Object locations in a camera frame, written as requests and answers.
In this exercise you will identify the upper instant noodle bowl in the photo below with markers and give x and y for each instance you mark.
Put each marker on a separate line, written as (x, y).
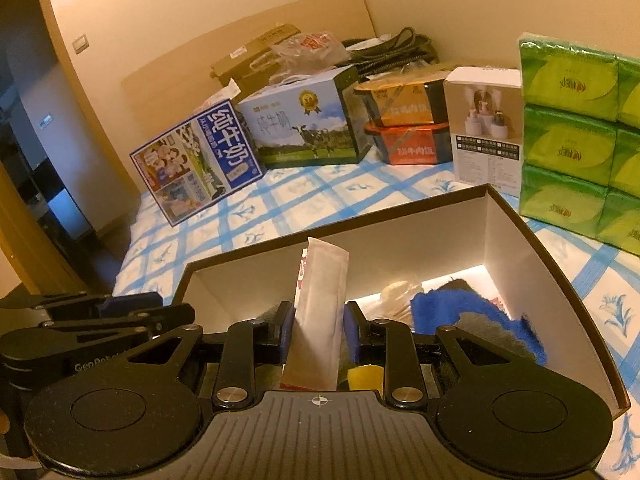
(393, 104)

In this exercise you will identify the dark green strap bag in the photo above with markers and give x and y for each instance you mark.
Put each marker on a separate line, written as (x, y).
(407, 47)

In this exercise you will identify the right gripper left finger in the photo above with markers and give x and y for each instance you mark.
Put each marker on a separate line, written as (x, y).
(243, 351)

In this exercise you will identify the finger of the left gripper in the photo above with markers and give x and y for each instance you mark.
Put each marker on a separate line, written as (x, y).
(82, 305)
(65, 336)

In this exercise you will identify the white humidifier product box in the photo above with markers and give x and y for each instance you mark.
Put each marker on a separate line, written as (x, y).
(485, 111)

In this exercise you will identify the clear plastic bag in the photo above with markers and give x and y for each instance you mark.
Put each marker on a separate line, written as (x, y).
(308, 53)

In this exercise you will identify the wooden headboard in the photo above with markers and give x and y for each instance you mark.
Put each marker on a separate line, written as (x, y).
(168, 89)

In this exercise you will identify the flat brown cardboard box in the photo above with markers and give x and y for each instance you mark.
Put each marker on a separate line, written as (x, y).
(252, 65)

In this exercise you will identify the white paper sachet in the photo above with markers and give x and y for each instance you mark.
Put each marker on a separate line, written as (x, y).
(314, 354)

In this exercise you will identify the lower red noodle bowl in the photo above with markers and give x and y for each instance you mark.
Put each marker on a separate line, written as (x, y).
(412, 144)

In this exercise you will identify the green tissue pack bundle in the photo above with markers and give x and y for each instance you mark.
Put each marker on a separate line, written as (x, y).
(581, 140)

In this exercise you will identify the grey knit sock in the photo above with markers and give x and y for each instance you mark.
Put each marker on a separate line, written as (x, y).
(269, 323)

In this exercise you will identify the blue cartoon milk carton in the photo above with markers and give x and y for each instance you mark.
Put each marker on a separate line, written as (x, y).
(195, 164)

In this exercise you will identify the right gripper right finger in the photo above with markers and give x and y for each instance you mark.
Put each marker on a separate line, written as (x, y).
(389, 344)

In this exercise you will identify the blue checkered bed sheet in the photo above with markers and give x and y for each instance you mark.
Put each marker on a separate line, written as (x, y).
(293, 199)

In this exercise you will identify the wooden door frame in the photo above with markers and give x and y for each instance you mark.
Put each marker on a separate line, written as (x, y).
(96, 187)

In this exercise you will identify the dark brown open box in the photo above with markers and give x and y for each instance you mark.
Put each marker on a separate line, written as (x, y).
(426, 239)

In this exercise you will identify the yellow green sponge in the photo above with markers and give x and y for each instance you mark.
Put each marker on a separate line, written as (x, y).
(366, 377)

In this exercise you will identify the cow picture milk box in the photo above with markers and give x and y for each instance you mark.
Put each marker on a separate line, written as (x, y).
(308, 120)

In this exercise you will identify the blue grey fleece glove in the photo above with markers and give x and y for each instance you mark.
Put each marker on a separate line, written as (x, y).
(467, 310)

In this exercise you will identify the wall light switch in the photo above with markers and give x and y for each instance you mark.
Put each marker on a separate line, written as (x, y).
(80, 44)

